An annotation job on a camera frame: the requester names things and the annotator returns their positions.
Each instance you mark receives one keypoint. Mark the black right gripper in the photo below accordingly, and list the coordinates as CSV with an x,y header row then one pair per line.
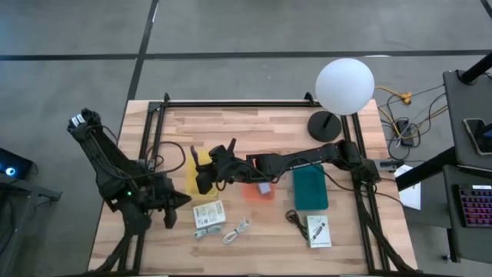
x,y
221,167

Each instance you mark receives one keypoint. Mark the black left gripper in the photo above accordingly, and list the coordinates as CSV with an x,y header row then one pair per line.
x,y
159,194

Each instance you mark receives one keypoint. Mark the white printed product box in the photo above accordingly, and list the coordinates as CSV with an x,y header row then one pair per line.
x,y
209,214

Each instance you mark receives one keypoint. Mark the green white USB charger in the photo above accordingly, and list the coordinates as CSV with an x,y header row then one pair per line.
x,y
264,188

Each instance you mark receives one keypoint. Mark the white card reader box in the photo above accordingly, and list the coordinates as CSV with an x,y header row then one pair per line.
x,y
319,231

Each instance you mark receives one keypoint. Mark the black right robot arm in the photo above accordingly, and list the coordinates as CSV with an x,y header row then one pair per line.
x,y
307,159

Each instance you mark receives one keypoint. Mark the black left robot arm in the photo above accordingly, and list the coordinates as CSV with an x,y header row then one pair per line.
x,y
104,161

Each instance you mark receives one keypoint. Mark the yellow translucent plastic bin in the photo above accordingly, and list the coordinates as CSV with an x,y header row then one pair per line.
x,y
192,184

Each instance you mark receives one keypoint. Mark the orange translucent plastic bin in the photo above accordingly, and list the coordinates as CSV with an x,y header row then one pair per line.
x,y
251,194

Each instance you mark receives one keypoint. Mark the teal plastic bin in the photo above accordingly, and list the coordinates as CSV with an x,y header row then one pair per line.
x,y
311,190

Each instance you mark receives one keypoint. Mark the white globe table lamp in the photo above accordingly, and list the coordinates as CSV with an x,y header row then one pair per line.
x,y
344,86

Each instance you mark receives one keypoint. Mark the black side stand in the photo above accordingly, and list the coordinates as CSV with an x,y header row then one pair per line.
x,y
15,215

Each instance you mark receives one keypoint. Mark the black computer blue light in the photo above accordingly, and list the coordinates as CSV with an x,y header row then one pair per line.
x,y
19,165

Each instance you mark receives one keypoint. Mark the small black webcam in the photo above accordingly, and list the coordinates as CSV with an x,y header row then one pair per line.
x,y
392,164

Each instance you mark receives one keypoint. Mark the black power adapter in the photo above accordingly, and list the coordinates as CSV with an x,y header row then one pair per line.
x,y
405,132

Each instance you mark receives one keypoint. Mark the white paper sheet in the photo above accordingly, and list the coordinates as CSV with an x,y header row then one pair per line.
x,y
411,194

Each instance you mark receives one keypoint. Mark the dark grey desk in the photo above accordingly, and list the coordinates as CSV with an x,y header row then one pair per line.
x,y
453,115
449,215

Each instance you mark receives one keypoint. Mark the black smartphone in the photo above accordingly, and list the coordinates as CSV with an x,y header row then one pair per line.
x,y
478,134

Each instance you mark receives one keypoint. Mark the backlit black keyboard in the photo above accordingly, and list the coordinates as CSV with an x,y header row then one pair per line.
x,y
476,205

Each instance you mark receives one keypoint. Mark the black stand pole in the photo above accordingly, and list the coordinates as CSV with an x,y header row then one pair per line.
x,y
476,69

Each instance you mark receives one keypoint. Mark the black metal rig frame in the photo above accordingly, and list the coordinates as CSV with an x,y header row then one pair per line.
x,y
250,104

